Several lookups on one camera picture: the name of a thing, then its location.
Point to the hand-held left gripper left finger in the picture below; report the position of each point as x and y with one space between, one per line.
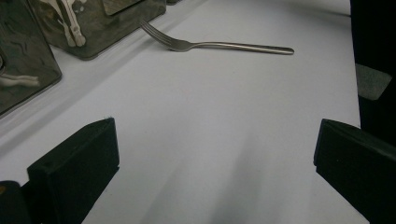
74 174

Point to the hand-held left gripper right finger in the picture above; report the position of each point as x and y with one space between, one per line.
358 168

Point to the translucent grey plastic bin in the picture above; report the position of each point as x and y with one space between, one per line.
124 21
25 53
172 2

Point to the metal fork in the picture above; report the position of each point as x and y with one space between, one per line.
243 46

